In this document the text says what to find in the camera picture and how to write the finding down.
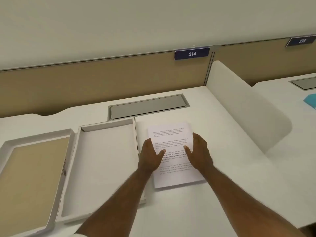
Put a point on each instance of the person's left hand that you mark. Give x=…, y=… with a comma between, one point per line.
x=148, y=159

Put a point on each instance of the person's right hand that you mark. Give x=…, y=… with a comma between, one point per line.
x=201, y=156

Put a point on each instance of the person's right thumb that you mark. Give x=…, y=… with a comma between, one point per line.
x=188, y=152

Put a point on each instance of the person's left thumb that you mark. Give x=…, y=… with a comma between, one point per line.
x=161, y=154

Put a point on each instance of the white printed paper stack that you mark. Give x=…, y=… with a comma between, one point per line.
x=172, y=135

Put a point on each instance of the person's left forearm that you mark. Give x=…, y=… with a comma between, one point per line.
x=116, y=206

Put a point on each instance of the person's right forearm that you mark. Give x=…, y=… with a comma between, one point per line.
x=244, y=207

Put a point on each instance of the empty white cardboard box tray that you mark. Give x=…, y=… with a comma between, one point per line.
x=101, y=167

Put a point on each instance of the white desk divider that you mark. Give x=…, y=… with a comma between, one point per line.
x=242, y=106

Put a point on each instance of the tan partition panel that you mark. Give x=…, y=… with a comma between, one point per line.
x=98, y=83
x=261, y=61

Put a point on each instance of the blue number sign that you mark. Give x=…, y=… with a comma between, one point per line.
x=301, y=41
x=192, y=54

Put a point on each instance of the light blue item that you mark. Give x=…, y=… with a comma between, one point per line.
x=311, y=101

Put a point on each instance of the white box lid tan inside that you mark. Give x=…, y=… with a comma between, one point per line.
x=29, y=185

